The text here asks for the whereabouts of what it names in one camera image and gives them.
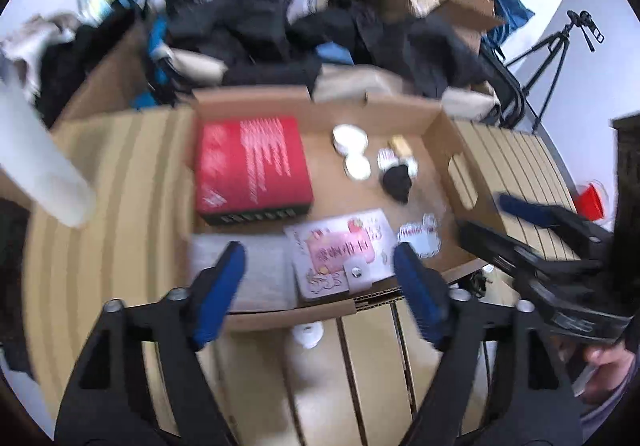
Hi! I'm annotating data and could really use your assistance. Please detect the black video camera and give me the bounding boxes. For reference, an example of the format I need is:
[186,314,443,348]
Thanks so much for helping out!
[566,10,606,53]

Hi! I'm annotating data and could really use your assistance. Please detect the red printed box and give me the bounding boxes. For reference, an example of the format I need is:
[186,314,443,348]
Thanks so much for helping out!
[194,115,315,227]

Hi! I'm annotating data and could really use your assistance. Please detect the beige clothes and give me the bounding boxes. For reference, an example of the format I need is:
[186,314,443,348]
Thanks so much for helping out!
[0,13,83,92]

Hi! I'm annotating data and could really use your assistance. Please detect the red bucket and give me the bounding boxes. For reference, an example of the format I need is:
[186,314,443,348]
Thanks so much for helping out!
[574,180,611,223]

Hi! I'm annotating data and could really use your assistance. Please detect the dark blue bag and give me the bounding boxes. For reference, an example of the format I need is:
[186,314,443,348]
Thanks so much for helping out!
[480,0,535,47]

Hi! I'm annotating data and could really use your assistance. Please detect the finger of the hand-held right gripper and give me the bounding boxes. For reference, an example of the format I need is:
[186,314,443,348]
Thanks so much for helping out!
[496,192,618,259]
[457,220,601,287]

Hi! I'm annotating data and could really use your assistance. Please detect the pink printed card pouch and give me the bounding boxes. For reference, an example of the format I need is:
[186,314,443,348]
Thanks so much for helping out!
[283,208,396,301]

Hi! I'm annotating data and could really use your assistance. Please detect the black tripod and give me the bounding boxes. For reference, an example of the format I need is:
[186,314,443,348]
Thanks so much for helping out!
[505,21,576,134]

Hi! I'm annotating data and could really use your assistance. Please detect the person's right hand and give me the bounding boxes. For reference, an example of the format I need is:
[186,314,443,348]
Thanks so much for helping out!
[582,343,633,404]

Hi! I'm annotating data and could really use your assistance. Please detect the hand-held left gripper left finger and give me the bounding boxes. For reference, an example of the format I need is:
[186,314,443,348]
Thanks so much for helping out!
[52,241,248,446]

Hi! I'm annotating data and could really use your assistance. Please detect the cardboard tray box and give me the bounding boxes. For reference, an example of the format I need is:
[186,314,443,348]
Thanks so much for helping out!
[187,86,506,332]

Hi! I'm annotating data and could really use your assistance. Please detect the black jacket heap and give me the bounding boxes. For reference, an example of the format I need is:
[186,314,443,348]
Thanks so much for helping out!
[290,0,496,99]

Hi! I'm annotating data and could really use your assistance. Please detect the white thermos bottle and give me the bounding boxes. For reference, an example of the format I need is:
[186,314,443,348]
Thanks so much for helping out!
[0,51,98,229]

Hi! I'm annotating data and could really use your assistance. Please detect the small black item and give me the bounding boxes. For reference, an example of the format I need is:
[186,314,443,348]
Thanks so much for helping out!
[381,165,415,204]

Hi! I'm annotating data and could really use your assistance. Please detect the white round jar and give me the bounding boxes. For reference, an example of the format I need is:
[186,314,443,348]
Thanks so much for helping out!
[331,124,369,157]

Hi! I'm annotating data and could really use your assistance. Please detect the black clothing pile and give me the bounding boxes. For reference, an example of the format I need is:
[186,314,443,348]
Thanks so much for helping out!
[0,198,33,377]

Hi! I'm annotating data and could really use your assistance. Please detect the black suitcase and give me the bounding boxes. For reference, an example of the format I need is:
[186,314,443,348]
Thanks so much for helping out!
[480,46,528,127]

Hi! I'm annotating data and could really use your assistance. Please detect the olive slatted folding table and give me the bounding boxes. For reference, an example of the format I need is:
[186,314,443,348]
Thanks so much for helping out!
[22,108,583,446]

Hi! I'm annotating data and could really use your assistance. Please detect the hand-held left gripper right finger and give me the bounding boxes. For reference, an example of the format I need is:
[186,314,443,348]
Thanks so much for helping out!
[392,242,586,446]

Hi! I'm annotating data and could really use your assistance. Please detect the white round cap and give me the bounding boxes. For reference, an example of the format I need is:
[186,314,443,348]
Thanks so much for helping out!
[342,152,372,181]

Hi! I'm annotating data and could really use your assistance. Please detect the blue fabric bag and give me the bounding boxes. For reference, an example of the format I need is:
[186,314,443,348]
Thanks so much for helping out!
[132,16,176,109]

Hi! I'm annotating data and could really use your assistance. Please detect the brown cardboard box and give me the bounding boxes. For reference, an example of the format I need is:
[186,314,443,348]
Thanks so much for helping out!
[370,0,506,47]

